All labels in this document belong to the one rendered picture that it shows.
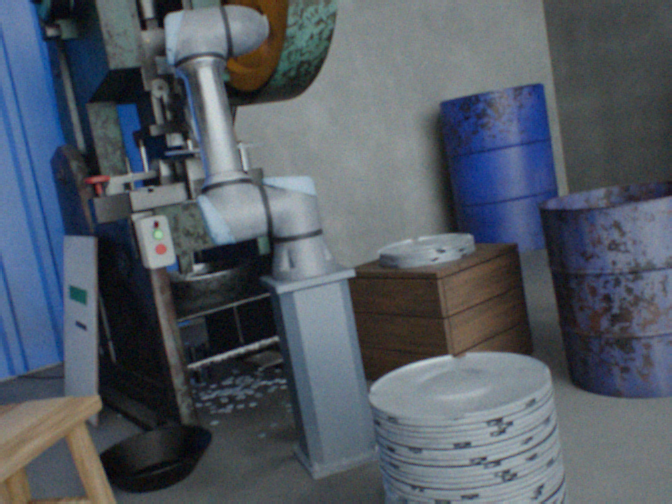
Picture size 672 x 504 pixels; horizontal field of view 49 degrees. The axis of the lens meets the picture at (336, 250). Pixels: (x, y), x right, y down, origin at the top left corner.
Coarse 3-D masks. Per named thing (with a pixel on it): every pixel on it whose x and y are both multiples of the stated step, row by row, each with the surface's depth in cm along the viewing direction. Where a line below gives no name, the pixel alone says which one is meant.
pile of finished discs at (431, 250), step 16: (416, 240) 238; (432, 240) 227; (448, 240) 226; (464, 240) 220; (384, 256) 219; (400, 256) 217; (416, 256) 211; (432, 256) 210; (448, 256) 211; (464, 256) 214
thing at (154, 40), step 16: (144, 32) 222; (160, 32) 225; (160, 48) 225; (160, 64) 225; (160, 80) 224; (176, 80) 228; (144, 96) 227; (160, 96) 224; (176, 96) 225; (144, 112) 230; (160, 112) 225; (176, 112) 225
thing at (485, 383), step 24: (432, 360) 132; (480, 360) 128; (504, 360) 126; (528, 360) 124; (384, 384) 125; (408, 384) 123; (432, 384) 119; (456, 384) 117; (480, 384) 115; (504, 384) 115; (528, 384) 113; (384, 408) 114; (408, 408) 112; (432, 408) 110; (456, 408) 108; (480, 408) 107; (504, 408) 104
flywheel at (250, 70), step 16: (224, 0) 264; (240, 0) 247; (256, 0) 245; (272, 0) 237; (272, 16) 239; (272, 32) 241; (272, 48) 237; (240, 64) 264; (256, 64) 254; (272, 64) 239; (240, 80) 259; (256, 80) 250
